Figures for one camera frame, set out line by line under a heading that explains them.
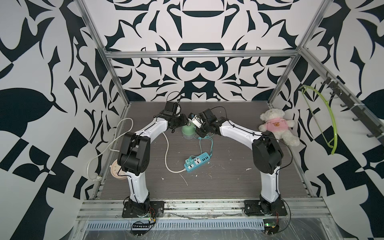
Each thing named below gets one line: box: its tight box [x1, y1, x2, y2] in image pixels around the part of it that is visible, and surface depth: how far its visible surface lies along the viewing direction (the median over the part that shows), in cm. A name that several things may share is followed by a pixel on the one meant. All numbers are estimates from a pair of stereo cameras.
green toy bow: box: [299, 85, 338, 155], surface depth 74 cm
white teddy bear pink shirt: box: [258, 108, 300, 147], surface depth 99 cm
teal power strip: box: [183, 152, 211, 173], surface depth 89 cm
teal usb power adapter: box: [185, 158, 194, 167], surface depth 84 cm
